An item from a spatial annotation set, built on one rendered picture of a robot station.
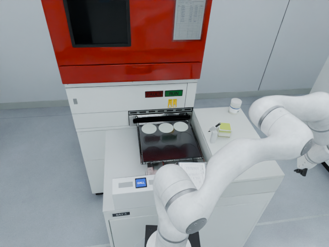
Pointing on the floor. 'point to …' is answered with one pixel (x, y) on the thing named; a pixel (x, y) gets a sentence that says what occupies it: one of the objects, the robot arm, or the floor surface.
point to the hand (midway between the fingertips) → (297, 162)
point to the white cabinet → (208, 228)
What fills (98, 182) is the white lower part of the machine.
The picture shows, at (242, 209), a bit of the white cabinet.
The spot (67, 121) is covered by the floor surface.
